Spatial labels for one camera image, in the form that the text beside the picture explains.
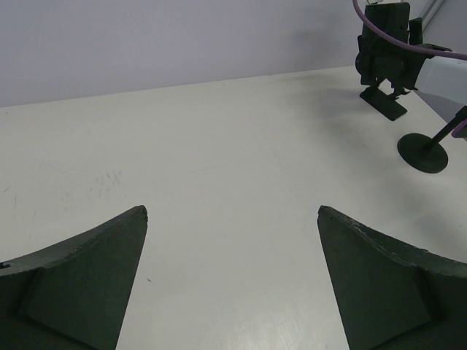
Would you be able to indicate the black angled phone stand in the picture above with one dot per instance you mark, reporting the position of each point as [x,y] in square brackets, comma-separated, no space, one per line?
[383,103]

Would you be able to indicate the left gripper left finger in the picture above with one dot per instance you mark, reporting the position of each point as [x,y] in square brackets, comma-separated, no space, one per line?
[73,294]

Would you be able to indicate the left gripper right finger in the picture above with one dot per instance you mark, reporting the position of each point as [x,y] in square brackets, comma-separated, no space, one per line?
[390,294]

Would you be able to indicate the black round-base phone stand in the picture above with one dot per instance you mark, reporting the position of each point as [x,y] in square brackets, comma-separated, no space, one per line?
[426,154]

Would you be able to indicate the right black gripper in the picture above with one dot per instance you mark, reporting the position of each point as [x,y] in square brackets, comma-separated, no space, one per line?
[379,59]

